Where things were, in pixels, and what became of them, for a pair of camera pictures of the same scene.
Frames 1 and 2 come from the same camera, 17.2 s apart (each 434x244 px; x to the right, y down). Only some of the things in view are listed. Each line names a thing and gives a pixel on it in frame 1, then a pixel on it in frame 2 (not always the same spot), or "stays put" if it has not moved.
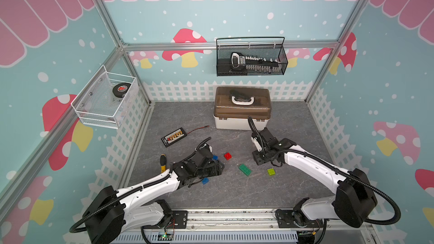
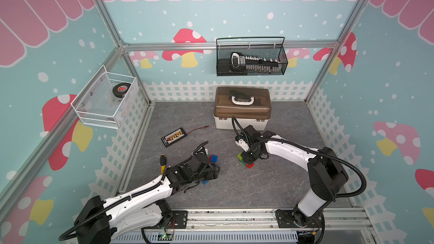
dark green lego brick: (244, 169) -> (242, 162)
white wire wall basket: (103, 102) stays put
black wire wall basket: (251, 56) stays put
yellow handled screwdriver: (163, 162) stays put
